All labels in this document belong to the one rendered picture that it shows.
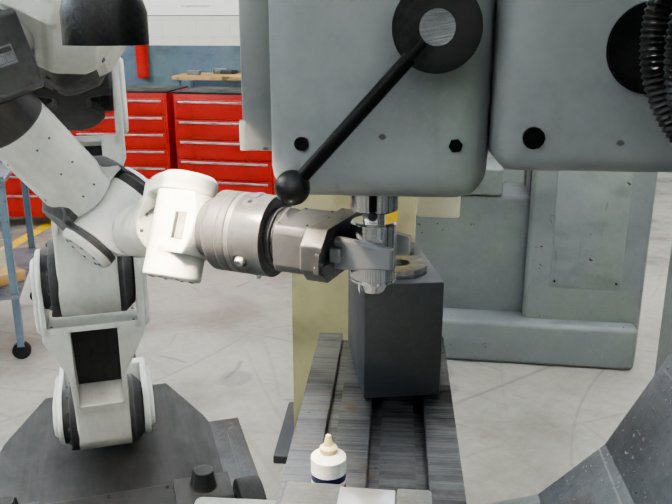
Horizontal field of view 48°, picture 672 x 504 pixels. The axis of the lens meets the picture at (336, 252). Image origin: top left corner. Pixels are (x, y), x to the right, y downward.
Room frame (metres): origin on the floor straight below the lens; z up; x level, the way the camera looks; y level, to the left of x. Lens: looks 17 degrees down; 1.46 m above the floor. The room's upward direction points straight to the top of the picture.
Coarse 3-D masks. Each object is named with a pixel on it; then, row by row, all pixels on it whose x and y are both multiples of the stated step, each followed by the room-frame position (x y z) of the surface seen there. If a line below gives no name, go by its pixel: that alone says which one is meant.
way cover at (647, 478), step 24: (648, 384) 0.87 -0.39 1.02; (648, 408) 0.84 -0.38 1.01; (624, 432) 0.85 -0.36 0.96; (648, 432) 0.81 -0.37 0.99; (600, 456) 0.86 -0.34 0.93; (624, 456) 0.82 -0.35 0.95; (648, 456) 0.78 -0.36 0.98; (576, 480) 0.85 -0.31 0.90; (600, 480) 0.82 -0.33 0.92; (624, 480) 0.79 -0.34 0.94; (648, 480) 0.75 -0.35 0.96
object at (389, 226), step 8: (360, 216) 0.76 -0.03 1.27; (352, 224) 0.73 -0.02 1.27; (360, 224) 0.73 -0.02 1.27; (368, 224) 0.72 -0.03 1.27; (376, 224) 0.72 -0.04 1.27; (384, 224) 0.73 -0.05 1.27; (392, 224) 0.73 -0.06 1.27; (360, 232) 0.72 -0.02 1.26; (368, 232) 0.72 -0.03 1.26; (376, 232) 0.72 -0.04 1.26; (384, 232) 0.72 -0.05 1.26; (392, 232) 0.73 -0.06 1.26
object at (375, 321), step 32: (416, 256) 1.16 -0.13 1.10; (352, 288) 1.21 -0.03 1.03; (416, 288) 1.07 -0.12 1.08; (352, 320) 1.21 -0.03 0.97; (384, 320) 1.06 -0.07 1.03; (416, 320) 1.07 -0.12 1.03; (352, 352) 1.21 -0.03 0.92; (384, 352) 1.06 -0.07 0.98; (416, 352) 1.07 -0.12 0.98; (384, 384) 1.06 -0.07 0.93; (416, 384) 1.07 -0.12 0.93
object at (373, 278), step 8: (352, 232) 0.73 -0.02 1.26; (368, 240) 0.72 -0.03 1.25; (376, 240) 0.72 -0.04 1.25; (384, 240) 0.72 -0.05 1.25; (392, 240) 0.73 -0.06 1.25; (352, 272) 0.73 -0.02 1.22; (360, 272) 0.72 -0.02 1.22; (368, 272) 0.72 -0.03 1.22; (376, 272) 0.72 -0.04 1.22; (384, 272) 0.72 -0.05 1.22; (392, 272) 0.73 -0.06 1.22; (352, 280) 0.73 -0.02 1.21; (360, 280) 0.72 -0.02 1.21; (368, 280) 0.72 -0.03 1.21; (376, 280) 0.72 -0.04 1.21; (384, 280) 0.72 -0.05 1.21; (392, 280) 0.73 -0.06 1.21
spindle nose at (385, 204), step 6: (354, 198) 0.73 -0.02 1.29; (360, 198) 0.72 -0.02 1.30; (366, 198) 0.72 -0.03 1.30; (378, 198) 0.72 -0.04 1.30; (384, 198) 0.72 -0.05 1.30; (390, 198) 0.72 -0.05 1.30; (396, 198) 0.73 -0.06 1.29; (354, 204) 0.73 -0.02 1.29; (360, 204) 0.72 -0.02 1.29; (366, 204) 0.72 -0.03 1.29; (378, 204) 0.72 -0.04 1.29; (384, 204) 0.72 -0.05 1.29; (390, 204) 0.72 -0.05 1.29; (396, 204) 0.73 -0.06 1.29; (354, 210) 0.73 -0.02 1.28; (360, 210) 0.72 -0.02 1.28; (366, 210) 0.72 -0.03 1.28; (378, 210) 0.72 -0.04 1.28; (384, 210) 0.72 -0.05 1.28; (390, 210) 0.72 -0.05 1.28; (396, 210) 0.73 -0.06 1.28
